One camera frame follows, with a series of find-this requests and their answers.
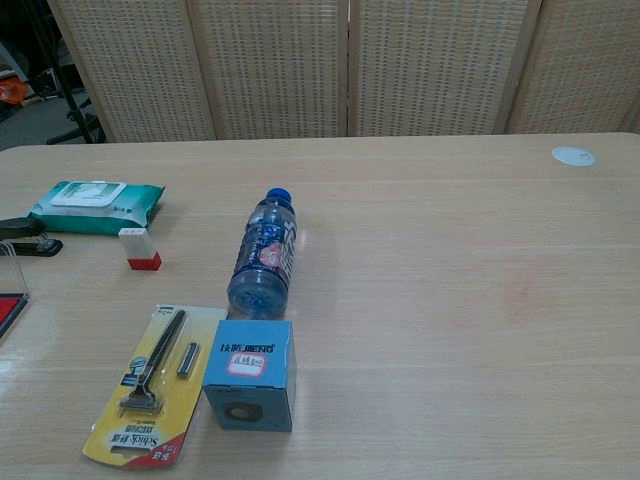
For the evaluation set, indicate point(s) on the red box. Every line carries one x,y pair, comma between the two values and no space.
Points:
7,309

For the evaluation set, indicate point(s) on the blue drink bottle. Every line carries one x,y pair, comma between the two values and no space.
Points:
265,250

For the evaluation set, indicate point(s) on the blue cardboard box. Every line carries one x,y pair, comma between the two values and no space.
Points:
250,360

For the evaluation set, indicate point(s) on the wooden folding screen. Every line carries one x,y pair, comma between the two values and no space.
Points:
270,65

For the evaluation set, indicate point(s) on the green wet wipes pack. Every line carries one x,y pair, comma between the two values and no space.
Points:
100,215

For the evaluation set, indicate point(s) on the yellow packaged razor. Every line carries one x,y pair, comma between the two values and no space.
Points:
145,400

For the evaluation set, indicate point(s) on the white round grommet cap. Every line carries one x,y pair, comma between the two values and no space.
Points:
574,156

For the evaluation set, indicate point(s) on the black tripod stand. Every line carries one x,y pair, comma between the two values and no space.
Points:
80,114

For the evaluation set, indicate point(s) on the orange plastic bag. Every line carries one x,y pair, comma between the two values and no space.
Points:
12,91

